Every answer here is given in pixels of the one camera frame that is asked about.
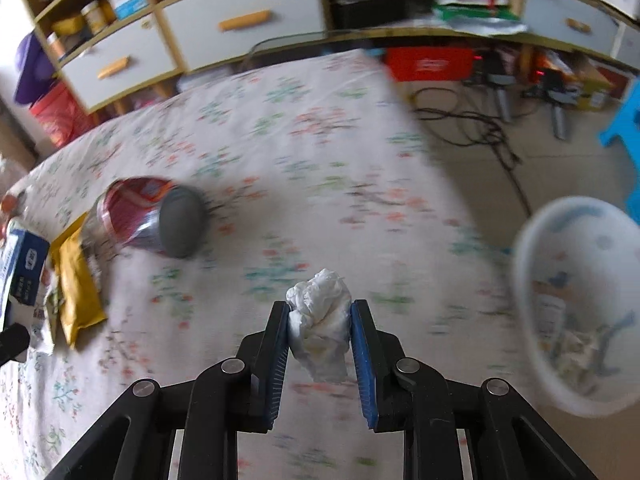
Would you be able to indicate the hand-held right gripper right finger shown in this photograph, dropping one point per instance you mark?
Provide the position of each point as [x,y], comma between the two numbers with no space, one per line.
[361,360]

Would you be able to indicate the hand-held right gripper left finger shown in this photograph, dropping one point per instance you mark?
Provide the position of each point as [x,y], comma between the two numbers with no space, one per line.
[279,360]

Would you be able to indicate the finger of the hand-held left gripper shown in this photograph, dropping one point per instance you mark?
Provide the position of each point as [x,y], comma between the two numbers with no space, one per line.
[12,345]

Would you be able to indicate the white tissue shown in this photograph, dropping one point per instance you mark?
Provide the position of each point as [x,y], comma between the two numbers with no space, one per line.
[320,315]

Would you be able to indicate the white plastic waste bin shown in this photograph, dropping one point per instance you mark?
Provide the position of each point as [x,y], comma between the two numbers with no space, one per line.
[530,280]

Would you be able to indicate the dark blue carton box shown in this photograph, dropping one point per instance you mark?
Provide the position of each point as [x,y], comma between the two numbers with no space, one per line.
[25,265]

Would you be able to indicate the yellow packet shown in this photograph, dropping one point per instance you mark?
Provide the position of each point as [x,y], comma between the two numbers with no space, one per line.
[77,285]

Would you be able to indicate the crushed red can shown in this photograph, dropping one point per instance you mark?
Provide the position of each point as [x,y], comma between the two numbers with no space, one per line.
[140,215]

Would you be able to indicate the red plastic bag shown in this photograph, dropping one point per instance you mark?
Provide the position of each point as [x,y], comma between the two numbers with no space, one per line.
[60,115]

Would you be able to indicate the purple toy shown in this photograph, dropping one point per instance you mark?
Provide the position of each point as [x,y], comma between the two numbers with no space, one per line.
[32,70]

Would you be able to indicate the red box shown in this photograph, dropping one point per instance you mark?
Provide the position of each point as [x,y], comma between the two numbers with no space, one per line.
[430,62]

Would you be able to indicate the white pill bottle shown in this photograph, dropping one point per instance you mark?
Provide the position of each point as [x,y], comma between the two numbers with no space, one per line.
[94,17]

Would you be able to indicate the blue plastic stool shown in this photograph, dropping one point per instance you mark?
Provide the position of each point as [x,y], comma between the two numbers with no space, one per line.
[625,125]

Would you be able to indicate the green and white bag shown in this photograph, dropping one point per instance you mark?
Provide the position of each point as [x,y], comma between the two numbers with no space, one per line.
[475,20]

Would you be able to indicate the black box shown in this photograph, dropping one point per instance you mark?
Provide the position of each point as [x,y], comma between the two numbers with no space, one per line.
[365,0]

